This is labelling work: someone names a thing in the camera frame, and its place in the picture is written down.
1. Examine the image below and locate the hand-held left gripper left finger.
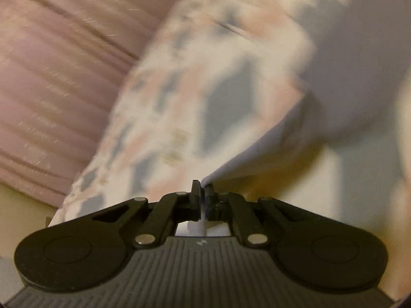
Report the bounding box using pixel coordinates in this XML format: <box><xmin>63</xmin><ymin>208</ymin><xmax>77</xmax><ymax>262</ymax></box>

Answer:
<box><xmin>91</xmin><ymin>180</ymin><xmax>203</xmax><ymax>249</ymax></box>

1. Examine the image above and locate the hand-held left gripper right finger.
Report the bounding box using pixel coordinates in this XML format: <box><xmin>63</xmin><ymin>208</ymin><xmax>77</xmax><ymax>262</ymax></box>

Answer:
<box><xmin>204</xmin><ymin>183</ymin><xmax>309</xmax><ymax>248</ymax></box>

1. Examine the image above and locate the grey garment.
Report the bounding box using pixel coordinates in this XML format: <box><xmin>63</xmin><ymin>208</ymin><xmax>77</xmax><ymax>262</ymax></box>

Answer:
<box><xmin>192</xmin><ymin>0</ymin><xmax>406</xmax><ymax>233</ymax></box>

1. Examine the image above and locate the checked bear-print quilt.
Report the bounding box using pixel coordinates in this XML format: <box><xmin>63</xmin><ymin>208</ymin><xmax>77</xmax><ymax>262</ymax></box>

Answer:
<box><xmin>48</xmin><ymin>0</ymin><xmax>322</xmax><ymax>228</ymax></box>

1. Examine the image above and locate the pink curtain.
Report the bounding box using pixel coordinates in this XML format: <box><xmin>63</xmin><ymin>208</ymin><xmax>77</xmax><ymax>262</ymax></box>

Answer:
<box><xmin>0</xmin><ymin>0</ymin><xmax>206</xmax><ymax>206</ymax></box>

